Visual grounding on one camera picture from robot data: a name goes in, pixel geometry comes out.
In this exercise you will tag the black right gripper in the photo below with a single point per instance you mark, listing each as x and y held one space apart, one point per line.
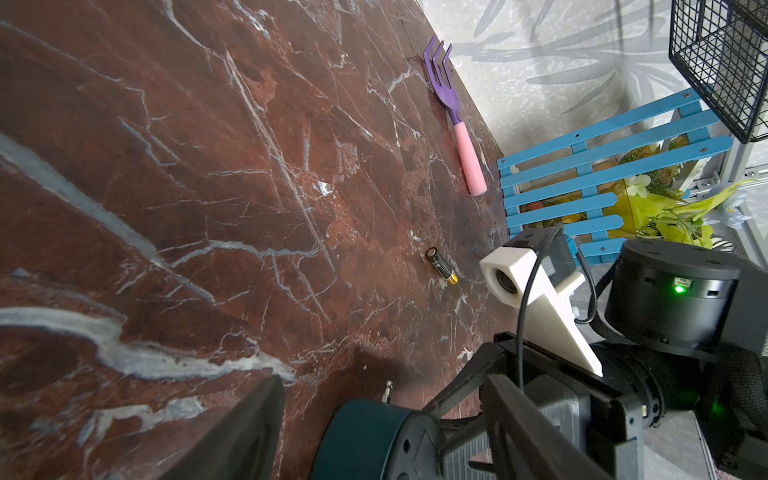
604 417

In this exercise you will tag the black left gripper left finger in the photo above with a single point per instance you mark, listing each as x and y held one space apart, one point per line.
243 444

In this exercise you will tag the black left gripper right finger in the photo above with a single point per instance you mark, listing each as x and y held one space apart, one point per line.
524 444

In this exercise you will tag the small battery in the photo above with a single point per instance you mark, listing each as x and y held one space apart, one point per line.
441 265

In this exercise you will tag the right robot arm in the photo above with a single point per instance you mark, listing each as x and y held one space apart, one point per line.
682 331

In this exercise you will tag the green potted plant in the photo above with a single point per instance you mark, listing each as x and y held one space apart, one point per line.
651 208

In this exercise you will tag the blue white slatted crate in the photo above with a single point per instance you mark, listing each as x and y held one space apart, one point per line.
584 175

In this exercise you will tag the purple rake pink handle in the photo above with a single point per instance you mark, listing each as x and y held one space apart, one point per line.
436 57

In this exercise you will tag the black wire basket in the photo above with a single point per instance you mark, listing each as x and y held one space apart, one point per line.
720 49

